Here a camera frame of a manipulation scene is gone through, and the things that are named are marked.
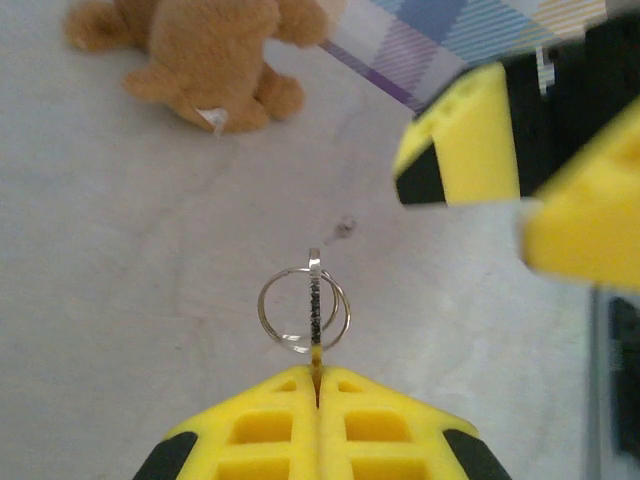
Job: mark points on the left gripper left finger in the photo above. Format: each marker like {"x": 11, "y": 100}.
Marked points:
{"x": 260, "y": 435}

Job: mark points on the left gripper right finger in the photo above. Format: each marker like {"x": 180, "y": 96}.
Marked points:
{"x": 380, "y": 435}

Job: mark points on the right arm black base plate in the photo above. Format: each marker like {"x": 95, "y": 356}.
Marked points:
{"x": 627, "y": 375}

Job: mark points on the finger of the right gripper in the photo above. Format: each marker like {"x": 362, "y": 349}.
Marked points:
{"x": 475, "y": 145}
{"x": 590, "y": 225}

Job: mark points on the brown teddy bear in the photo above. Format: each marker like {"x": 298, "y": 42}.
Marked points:
{"x": 210, "y": 60}

